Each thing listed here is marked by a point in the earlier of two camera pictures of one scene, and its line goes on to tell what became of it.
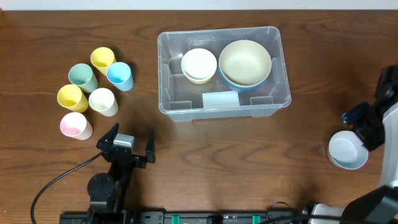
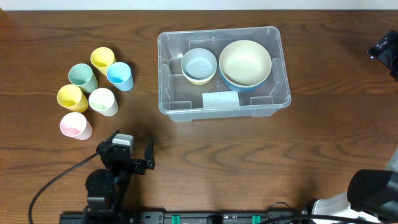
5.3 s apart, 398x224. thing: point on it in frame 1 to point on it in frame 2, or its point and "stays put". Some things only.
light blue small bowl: (346, 150) to (199, 64)
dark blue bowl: (245, 89) stays put
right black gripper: (370, 142) to (390, 58)
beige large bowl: (245, 63) stays put
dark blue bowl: (250, 88) stays put
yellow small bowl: (199, 82) stays put
